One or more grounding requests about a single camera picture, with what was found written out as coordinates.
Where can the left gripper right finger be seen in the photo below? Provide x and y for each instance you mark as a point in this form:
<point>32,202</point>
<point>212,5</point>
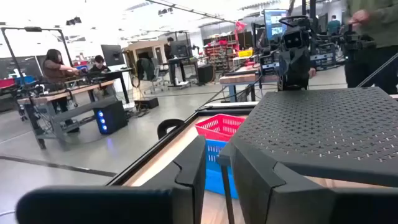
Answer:
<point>280,202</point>

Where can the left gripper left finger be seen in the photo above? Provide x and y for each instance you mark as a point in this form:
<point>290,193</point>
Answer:
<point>124,205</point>

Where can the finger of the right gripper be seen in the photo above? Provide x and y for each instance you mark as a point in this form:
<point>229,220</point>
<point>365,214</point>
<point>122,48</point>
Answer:
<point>301,81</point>
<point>286,81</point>

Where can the black perforated metal shelf riser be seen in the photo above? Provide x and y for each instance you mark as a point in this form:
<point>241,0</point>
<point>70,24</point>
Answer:
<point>326,130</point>

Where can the red plastic basket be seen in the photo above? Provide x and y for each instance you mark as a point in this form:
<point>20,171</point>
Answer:
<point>217,126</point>

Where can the black standing desk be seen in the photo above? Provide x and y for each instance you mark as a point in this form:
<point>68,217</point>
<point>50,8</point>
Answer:
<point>180,60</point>

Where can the black office desk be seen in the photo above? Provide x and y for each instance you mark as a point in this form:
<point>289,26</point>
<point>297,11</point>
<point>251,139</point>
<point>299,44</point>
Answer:
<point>118,74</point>

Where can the grey office chair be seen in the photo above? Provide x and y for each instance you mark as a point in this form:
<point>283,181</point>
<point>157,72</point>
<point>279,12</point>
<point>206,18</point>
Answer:
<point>146,70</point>

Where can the lit computer screen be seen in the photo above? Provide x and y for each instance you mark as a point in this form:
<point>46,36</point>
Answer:
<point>275,25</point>

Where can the wooden workbench blue legs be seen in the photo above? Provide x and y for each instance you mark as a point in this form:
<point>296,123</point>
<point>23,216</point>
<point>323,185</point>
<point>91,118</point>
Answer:
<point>242,78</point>

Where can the yellow storage bin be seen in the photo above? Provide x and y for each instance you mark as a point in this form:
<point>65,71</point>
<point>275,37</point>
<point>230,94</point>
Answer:
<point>245,53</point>

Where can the person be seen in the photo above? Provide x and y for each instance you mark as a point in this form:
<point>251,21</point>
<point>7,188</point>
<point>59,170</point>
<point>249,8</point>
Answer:
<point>100,66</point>
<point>333,26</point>
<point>379,31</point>
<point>169,48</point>
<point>54,70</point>

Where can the pink paper decoration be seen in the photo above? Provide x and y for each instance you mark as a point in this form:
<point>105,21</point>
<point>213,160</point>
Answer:
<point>240,26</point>

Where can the blue plastic basket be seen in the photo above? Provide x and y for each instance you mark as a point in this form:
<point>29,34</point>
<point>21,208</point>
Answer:
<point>214,174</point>

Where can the red parts shelving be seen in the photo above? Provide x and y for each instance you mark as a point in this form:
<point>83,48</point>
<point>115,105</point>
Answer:
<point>217,53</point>

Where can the black cabinet box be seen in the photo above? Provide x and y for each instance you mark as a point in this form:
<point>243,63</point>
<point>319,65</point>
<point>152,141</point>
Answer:
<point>206,73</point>

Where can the black computer tower blue lights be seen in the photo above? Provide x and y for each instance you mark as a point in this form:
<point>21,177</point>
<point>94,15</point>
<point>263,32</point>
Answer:
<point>112,116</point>

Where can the flat black floor box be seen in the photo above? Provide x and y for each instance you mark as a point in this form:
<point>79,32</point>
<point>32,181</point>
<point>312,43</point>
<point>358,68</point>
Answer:
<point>146,102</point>

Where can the black ceiling spotlight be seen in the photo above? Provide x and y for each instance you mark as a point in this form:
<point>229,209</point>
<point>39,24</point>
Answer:
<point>73,21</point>
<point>165,11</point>

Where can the black computer monitor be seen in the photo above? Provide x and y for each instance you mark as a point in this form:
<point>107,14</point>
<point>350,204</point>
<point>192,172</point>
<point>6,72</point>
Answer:
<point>112,55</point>

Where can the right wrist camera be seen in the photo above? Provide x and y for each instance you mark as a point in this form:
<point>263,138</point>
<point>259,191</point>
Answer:
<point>293,39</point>

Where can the wooden workbench grey frame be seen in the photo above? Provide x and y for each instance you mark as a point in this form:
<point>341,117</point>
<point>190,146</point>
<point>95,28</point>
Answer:
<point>62,93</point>

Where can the black metal gantry frame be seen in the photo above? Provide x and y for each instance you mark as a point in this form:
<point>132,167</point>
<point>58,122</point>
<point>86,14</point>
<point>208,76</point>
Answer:
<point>32,29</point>

